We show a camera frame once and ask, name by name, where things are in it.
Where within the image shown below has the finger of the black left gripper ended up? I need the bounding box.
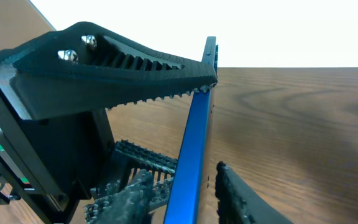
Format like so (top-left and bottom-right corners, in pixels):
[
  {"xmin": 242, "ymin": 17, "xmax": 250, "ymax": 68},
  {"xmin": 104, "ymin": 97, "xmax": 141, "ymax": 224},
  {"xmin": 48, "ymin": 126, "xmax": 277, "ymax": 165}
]
[
  {"xmin": 0, "ymin": 22, "xmax": 218, "ymax": 120},
  {"xmin": 90, "ymin": 139, "xmax": 180, "ymax": 215}
]

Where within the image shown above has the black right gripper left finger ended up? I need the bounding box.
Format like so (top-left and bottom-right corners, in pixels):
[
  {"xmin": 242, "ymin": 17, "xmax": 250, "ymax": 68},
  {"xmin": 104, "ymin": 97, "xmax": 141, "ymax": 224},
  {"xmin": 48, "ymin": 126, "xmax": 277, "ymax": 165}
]
[{"xmin": 84, "ymin": 169, "xmax": 155, "ymax": 224}]

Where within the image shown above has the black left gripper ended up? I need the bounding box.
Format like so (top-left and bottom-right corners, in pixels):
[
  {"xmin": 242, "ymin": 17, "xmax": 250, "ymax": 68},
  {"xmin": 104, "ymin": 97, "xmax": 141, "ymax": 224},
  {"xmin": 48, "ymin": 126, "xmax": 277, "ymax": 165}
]
[{"xmin": 0, "ymin": 49, "xmax": 117, "ymax": 224}]

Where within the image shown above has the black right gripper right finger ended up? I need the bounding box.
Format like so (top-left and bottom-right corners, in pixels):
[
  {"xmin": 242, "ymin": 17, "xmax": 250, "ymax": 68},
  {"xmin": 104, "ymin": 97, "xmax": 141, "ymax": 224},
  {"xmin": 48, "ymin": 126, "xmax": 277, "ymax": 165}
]
[{"xmin": 215, "ymin": 161, "xmax": 292, "ymax": 224}]

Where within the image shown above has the blue Galaxy smartphone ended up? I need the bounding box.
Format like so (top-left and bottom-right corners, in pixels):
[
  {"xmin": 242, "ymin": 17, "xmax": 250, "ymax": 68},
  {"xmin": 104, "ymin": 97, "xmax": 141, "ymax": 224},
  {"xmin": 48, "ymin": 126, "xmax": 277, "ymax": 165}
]
[{"xmin": 163, "ymin": 36, "xmax": 219, "ymax": 224}]

